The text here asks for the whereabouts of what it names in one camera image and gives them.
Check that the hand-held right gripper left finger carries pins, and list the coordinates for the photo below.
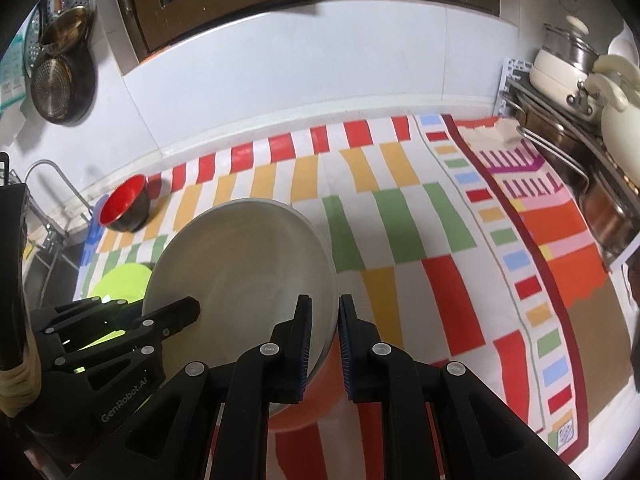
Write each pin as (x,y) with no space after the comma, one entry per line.
(302,340)

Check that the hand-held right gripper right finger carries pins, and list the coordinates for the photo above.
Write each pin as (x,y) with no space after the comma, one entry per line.
(346,345)

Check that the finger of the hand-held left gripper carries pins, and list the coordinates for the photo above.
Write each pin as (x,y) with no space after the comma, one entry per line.
(75,310)
(175,310)

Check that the green plate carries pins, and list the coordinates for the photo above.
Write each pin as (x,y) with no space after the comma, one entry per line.
(120,280)

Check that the person's left hand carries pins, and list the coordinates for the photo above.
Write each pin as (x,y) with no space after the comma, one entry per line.
(20,385)

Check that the steel sink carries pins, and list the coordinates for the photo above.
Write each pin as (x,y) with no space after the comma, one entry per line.
(50,270)

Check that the blue plastic object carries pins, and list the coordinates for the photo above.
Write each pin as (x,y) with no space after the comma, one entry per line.
(95,235)

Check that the red and black bowl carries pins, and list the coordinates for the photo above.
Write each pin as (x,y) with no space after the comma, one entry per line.
(122,205)

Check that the colourful checked cloth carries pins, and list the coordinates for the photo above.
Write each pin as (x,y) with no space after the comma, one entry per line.
(450,240)

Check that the dark round pan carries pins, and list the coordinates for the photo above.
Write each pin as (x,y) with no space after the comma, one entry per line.
(62,90)

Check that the brass coloured pan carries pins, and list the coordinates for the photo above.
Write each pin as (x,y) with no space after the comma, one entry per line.
(67,30)

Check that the copper coloured pot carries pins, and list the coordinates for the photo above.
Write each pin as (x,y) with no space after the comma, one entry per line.
(605,215)

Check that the perforated steel steamer tray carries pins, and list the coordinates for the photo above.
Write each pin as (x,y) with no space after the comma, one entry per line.
(40,20)

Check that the metal kitchen rack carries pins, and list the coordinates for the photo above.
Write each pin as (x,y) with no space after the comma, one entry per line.
(607,180)

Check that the white perforated plastic panel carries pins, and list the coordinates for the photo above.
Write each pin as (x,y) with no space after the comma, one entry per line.
(515,75)

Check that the cream saucepan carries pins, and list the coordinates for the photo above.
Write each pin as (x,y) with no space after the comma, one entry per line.
(550,77)

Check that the white ceramic teapot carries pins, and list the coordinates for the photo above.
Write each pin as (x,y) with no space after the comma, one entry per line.
(622,135)

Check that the glass lid with cream knob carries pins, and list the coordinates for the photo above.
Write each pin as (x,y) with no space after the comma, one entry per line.
(570,47)

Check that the white ladle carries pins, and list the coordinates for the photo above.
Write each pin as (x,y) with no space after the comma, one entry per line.
(625,45)

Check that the teal wall chart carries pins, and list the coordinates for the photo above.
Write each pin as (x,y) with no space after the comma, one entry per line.
(11,70)

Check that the brown wooden window frame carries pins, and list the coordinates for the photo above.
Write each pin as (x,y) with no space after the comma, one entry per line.
(250,10)

